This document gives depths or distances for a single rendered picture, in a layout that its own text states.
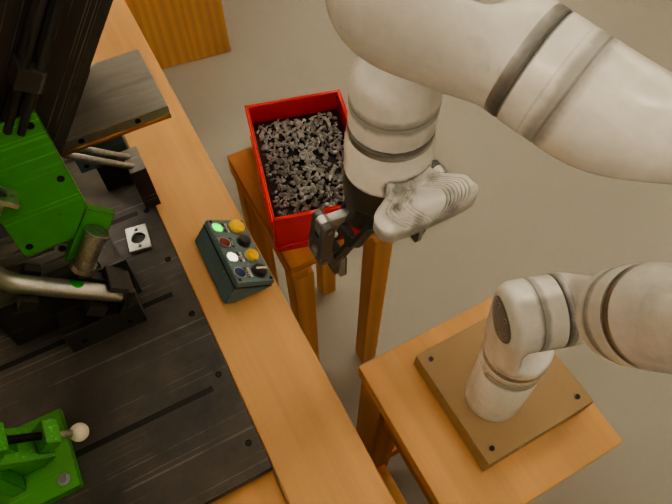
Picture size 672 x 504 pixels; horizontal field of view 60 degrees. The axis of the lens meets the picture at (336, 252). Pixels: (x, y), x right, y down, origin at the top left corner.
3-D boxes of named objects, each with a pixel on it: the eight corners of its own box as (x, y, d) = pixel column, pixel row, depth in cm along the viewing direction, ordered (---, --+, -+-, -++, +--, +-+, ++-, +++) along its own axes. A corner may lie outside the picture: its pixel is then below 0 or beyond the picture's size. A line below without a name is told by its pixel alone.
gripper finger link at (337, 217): (355, 192, 54) (354, 207, 56) (310, 212, 53) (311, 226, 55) (367, 211, 53) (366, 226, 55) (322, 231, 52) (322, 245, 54)
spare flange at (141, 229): (125, 231, 112) (124, 229, 111) (146, 225, 112) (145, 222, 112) (130, 254, 109) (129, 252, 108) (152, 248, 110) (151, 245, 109)
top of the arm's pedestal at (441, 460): (500, 298, 114) (505, 289, 111) (614, 447, 99) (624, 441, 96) (357, 374, 106) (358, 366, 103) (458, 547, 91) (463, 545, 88)
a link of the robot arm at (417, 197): (384, 249, 46) (391, 202, 41) (320, 152, 51) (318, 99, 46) (480, 205, 48) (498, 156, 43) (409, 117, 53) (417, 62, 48)
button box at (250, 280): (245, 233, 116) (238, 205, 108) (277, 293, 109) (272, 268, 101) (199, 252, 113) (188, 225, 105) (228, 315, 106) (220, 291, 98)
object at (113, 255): (133, 263, 112) (114, 228, 105) (144, 294, 106) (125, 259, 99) (15, 312, 106) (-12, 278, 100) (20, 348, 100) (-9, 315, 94)
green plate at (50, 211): (90, 200, 97) (28, 86, 82) (99, 228, 92) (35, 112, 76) (20, 227, 94) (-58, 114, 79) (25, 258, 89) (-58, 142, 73)
